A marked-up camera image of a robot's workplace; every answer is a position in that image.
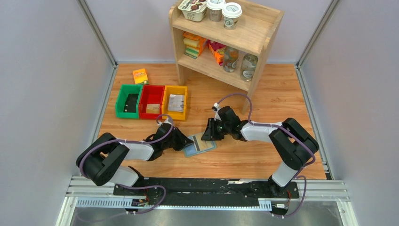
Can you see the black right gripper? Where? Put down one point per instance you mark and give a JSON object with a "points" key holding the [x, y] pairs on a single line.
{"points": [[213, 129]]}

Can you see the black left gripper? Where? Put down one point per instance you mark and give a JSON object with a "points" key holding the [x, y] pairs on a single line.
{"points": [[178, 139]]}

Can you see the tan credit card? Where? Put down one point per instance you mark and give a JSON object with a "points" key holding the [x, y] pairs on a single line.
{"points": [[203, 146]]}

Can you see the teal card holder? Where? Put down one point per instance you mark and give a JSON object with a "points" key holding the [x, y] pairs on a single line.
{"points": [[189, 151]]}

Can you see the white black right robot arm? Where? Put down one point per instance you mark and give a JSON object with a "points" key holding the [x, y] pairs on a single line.
{"points": [[293, 143]]}

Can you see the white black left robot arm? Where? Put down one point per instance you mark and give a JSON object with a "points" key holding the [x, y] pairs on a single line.
{"points": [[102, 161]]}

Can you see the tan card in red bin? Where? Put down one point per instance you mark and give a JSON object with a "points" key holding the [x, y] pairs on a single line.
{"points": [[153, 108]]}

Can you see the white packet in yellow bin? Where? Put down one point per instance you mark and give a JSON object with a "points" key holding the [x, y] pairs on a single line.
{"points": [[176, 103]]}

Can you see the red plastic bin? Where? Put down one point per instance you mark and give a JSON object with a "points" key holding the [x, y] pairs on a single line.
{"points": [[151, 94]]}

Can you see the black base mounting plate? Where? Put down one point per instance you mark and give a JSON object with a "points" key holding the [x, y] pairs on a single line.
{"points": [[207, 192]]}

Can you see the yellow plastic bin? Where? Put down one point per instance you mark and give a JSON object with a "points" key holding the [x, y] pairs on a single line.
{"points": [[179, 90]]}

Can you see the black item in green bin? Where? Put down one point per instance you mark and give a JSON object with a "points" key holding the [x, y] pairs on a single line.
{"points": [[131, 103]]}

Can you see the right clear glass bottle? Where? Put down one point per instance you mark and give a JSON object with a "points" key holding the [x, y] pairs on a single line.
{"points": [[248, 66]]}

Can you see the clear glass bottle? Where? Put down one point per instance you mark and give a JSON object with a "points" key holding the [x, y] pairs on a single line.
{"points": [[230, 59], [248, 66]]}

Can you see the left clear glass bottle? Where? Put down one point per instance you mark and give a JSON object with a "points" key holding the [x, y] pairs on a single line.
{"points": [[230, 59]]}

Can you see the green plastic bin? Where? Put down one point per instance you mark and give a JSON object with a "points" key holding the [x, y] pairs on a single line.
{"points": [[123, 93]]}

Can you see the orange yellow snack box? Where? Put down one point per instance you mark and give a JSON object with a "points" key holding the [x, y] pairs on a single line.
{"points": [[140, 76]]}

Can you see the orange red snack box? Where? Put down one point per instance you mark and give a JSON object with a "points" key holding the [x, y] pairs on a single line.
{"points": [[217, 49]]}

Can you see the wooden shelf unit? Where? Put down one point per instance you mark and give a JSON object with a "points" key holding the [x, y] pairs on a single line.
{"points": [[255, 34]]}

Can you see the stack of sponges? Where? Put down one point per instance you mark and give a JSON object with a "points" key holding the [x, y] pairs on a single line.
{"points": [[194, 44]]}

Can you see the right coffee cup white lid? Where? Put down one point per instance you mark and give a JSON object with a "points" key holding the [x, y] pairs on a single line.
{"points": [[231, 13]]}

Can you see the coffee cup white lid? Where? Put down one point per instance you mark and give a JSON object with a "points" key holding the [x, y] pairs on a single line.
{"points": [[215, 9], [231, 13]]}

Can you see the left coffee cup white lid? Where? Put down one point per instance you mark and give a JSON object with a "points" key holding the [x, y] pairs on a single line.
{"points": [[215, 9]]}

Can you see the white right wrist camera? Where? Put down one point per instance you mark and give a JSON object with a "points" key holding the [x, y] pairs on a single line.
{"points": [[216, 109]]}

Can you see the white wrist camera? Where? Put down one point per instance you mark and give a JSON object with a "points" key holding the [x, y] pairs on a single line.
{"points": [[216, 109], [166, 121]]}

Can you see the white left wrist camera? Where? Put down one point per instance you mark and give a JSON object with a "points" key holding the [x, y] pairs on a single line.
{"points": [[166, 121]]}

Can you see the aluminium frame rail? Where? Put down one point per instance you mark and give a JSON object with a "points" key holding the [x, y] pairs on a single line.
{"points": [[84, 193]]}

